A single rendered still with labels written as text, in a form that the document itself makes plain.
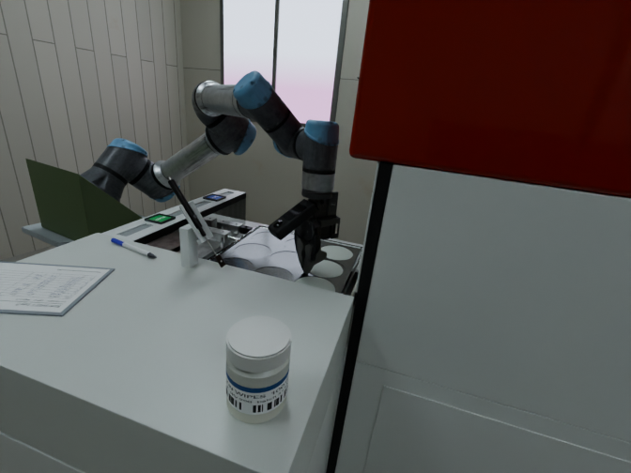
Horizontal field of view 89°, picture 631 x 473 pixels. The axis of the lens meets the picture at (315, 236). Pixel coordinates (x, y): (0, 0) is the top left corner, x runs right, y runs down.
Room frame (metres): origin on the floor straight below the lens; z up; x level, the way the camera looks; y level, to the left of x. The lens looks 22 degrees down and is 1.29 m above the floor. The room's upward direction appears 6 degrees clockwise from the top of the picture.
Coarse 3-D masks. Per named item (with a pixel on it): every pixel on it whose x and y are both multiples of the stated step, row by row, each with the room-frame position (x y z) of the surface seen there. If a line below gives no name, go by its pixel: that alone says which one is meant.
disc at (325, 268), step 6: (318, 264) 0.77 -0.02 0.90; (324, 264) 0.78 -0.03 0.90; (330, 264) 0.78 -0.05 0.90; (336, 264) 0.79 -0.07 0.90; (312, 270) 0.73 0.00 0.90; (318, 270) 0.74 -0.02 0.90; (324, 270) 0.74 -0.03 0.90; (330, 270) 0.74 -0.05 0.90; (336, 270) 0.75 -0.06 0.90; (342, 270) 0.75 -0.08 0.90; (318, 276) 0.71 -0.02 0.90; (324, 276) 0.71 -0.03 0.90; (330, 276) 0.71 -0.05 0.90; (336, 276) 0.72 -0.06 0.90
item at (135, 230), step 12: (216, 192) 1.15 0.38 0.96; (228, 192) 1.18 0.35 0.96; (240, 192) 1.18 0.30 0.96; (204, 204) 1.01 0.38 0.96; (216, 204) 1.01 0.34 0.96; (180, 216) 0.87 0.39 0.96; (120, 228) 0.74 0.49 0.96; (132, 228) 0.75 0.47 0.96; (144, 228) 0.76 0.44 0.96; (156, 228) 0.76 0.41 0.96; (132, 240) 0.68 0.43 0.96
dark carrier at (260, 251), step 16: (240, 240) 0.87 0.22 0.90; (256, 240) 0.89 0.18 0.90; (272, 240) 0.90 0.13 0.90; (288, 240) 0.91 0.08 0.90; (320, 240) 0.94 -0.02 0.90; (224, 256) 0.76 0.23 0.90; (240, 256) 0.77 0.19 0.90; (256, 256) 0.78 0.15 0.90; (272, 256) 0.79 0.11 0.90; (288, 256) 0.80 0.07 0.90; (352, 256) 0.85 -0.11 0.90; (272, 272) 0.70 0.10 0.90; (288, 272) 0.71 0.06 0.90; (336, 288) 0.66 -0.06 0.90
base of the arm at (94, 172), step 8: (96, 168) 1.06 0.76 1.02; (104, 168) 1.07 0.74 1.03; (88, 176) 1.03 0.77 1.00; (96, 176) 1.03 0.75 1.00; (104, 176) 1.05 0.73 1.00; (112, 176) 1.07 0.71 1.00; (120, 176) 1.09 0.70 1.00; (96, 184) 1.02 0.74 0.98; (104, 184) 1.03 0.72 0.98; (112, 184) 1.05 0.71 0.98; (120, 184) 1.08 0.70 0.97; (112, 192) 1.04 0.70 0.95; (120, 192) 1.08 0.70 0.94
